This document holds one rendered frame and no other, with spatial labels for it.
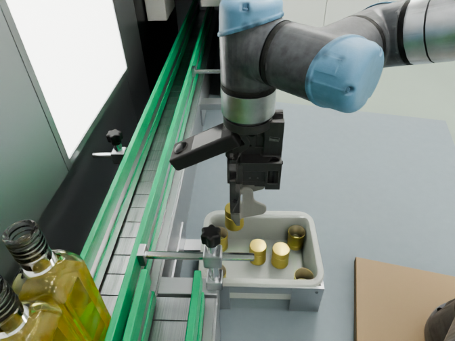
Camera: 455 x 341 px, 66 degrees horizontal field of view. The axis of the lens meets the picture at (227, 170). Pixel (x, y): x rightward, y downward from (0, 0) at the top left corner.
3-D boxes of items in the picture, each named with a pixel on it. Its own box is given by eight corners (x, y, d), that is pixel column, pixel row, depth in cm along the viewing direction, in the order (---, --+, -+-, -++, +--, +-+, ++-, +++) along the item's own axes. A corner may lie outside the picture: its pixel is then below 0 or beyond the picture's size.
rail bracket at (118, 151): (105, 178, 77) (89, 126, 68) (136, 178, 77) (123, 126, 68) (99, 190, 74) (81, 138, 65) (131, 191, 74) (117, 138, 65)
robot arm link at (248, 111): (219, 99, 44) (222, 72, 50) (220, 129, 47) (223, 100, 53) (278, 99, 44) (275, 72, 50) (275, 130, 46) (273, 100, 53)
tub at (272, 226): (207, 236, 79) (205, 209, 74) (307, 237, 78) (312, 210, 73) (200, 308, 66) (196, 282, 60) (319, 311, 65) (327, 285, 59)
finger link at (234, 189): (239, 218, 55) (240, 171, 51) (229, 218, 55) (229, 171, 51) (240, 201, 59) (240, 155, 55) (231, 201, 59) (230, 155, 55)
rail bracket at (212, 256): (149, 273, 57) (135, 222, 49) (252, 275, 56) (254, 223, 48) (145, 289, 55) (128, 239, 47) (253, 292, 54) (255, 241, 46)
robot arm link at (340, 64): (409, 25, 37) (318, 7, 42) (359, 53, 30) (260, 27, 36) (388, 93, 41) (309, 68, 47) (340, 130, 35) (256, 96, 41)
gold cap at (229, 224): (244, 217, 66) (244, 200, 63) (244, 231, 63) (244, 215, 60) (225, 216, 66) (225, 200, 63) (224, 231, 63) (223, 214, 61)
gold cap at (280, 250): (287, 254, 73) (288, 241, 70) (289, 268, 70) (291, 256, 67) (270, 254, 73) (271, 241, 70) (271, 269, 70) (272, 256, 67)
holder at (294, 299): (184, 237, 80) (181, 214, 75) (306, 239, 78) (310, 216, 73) (172, 308, 66) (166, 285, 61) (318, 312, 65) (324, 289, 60)
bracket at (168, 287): (166, 296, 61) (160, 273, 57) (220, 297, 61) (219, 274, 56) (162, 315, 59) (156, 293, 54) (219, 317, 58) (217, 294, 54)
